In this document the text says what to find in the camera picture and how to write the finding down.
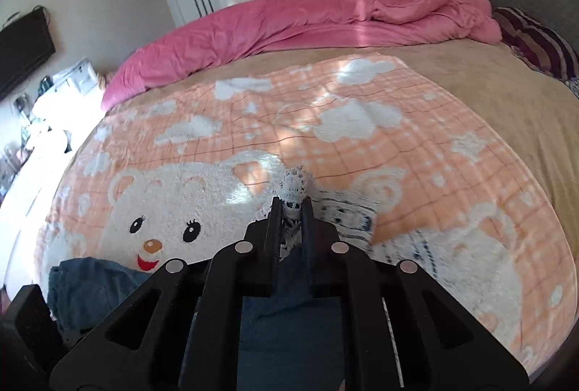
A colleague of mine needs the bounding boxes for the blue denim lace-trimmed pants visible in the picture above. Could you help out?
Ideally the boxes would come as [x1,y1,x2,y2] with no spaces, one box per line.
[47,163,443,391]

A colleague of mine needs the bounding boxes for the orange bear plush blanket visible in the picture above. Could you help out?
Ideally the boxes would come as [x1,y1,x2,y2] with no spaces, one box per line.
[37,54,578,373]

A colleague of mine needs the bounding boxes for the white cluttered dresser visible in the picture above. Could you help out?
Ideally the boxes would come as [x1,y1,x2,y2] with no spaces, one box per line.
[1,58,104,196]

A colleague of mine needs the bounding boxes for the tan bed sheet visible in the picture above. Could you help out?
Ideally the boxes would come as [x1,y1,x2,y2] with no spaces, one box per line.
[102,38,578,243]

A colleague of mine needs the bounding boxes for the pink duvet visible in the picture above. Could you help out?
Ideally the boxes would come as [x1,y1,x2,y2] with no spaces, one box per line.
[101,0,502,111]

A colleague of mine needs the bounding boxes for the purple striped pillow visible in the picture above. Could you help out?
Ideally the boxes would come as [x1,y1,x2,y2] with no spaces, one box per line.
[493,7,578,81]

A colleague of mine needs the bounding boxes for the blue floral pillow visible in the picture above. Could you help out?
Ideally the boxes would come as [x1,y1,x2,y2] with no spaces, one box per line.
[561,77,579,98]

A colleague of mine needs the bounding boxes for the black wall television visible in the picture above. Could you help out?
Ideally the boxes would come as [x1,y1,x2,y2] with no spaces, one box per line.
[0,6,56,100]

